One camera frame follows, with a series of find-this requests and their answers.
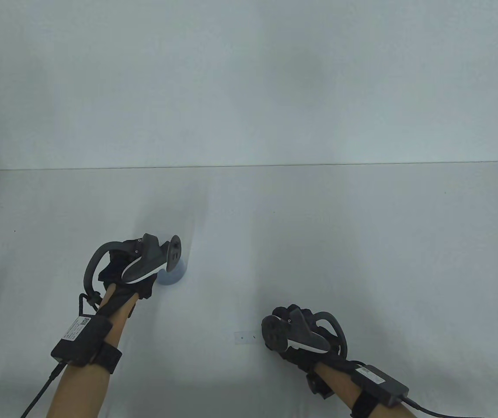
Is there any black left forearm strap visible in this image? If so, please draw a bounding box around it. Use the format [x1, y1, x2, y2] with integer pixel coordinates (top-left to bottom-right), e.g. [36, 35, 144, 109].
[94, 344, 123, 374]

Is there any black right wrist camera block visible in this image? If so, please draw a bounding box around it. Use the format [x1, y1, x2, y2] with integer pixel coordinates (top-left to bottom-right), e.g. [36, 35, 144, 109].
[306, 375, 333, 399]

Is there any grey hand controller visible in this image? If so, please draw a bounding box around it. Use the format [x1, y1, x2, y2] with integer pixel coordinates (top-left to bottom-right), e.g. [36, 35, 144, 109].
[261, 306, 349, 357]
[84, 233, 183, 297]

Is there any person's left hand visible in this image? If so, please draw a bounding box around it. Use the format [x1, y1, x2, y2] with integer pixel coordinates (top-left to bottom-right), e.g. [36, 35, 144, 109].
[98, 253, 159, 302]

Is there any black right sensor cable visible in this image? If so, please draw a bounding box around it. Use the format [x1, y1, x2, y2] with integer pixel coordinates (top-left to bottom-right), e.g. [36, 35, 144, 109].
[403, 394, 498, 418]

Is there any person's right forearm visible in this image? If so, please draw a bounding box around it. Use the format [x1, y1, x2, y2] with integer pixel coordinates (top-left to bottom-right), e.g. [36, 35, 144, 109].
[313, 361, 390, 418]

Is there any black right forearm strap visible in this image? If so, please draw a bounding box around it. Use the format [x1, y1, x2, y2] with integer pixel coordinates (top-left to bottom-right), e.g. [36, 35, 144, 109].
[350, 392, 383, 418]

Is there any clear glass slide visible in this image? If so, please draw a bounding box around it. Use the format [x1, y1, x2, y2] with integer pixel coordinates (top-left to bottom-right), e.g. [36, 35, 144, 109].
[234, 332, 268, 345]

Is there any black forearm strap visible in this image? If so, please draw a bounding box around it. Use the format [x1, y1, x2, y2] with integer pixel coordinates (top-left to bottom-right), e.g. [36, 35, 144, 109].
[94, 344, 123, 374]
[350, 392, 383, 418]

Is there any black right wrist sensor box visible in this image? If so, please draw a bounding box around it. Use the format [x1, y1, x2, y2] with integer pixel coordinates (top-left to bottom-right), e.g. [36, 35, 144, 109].
[353, 365, 410, 408]

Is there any black sensor cable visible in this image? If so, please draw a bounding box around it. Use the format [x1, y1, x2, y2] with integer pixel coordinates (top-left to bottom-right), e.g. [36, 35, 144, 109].
[403, 394, 498, 418]
[20, 294, 101, 418]

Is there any grey left hand controller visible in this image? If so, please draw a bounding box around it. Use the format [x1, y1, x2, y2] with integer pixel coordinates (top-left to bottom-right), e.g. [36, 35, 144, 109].
[84, 233, 183, 297]

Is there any black left sensor cable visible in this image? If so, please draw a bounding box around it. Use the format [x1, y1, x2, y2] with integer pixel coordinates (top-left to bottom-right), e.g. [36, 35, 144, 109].
[20, 294, 101, 418]

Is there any black left wrist sensor box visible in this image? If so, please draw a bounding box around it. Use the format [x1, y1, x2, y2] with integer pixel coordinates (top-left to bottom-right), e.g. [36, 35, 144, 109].
[51, 317, 114, 367]

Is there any black wrist sensor box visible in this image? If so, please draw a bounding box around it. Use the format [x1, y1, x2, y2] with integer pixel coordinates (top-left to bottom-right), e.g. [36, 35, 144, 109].
[353, 365, 410, 408]
[51, 317, 114, 367]

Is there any person's right hand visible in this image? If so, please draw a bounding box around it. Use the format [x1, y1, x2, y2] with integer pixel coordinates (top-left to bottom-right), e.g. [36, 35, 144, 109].
[272, 305, 355, 374]

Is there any clear beaker blue dye solution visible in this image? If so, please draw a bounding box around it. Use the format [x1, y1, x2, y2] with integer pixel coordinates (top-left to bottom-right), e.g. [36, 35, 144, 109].
[158, 260, 187, 286]

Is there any grey right hand controller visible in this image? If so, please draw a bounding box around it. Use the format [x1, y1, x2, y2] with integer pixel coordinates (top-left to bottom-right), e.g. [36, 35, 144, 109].
[261, 306, 349, 357]

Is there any person's left forearm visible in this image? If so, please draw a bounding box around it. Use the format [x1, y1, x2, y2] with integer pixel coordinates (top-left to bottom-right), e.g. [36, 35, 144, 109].
[46, 283, 139, 418]

